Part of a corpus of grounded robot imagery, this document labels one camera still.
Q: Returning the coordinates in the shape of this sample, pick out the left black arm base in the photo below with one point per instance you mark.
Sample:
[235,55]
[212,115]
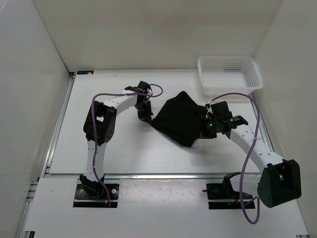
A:
[91,194]

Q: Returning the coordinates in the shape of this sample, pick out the black shorts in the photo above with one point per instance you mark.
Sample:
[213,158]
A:
[181,119]

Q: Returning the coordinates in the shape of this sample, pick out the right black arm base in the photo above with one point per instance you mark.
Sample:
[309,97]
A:
[221,194]

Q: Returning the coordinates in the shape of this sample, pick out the aluminium frame rail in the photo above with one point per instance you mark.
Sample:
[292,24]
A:
[152,176]
[266,138]
[47,160]

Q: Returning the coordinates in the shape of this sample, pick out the front aluminium frame rail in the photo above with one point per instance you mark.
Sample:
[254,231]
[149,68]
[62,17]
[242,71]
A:
[152,176]

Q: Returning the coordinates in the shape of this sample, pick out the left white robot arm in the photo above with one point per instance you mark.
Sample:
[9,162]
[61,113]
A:
[99,129]

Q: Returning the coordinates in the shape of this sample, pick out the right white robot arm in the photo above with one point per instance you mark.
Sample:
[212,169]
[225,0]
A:
[280,180]

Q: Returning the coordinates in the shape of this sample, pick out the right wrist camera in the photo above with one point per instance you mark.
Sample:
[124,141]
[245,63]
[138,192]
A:
[218,111]

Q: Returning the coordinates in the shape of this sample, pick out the right aluminium frame rail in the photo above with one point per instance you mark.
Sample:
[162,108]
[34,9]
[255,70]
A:
[266,138]

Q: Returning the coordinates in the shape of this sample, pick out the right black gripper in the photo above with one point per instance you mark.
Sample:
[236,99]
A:
[204,133]

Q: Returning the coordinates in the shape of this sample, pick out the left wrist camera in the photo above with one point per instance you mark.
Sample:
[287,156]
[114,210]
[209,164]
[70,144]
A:
[142,88]

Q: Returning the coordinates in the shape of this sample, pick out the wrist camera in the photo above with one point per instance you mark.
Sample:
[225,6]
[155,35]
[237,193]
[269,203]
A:
[218,111]
[142,88]

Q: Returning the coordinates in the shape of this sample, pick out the left aluminium frame rail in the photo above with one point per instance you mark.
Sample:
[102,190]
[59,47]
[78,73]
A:
[47,160]

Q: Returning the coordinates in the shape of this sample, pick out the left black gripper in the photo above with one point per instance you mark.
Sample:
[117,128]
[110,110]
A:
[146,116]

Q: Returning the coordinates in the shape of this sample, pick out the white plastic mesh basket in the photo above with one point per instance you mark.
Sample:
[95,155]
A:
[225,74]

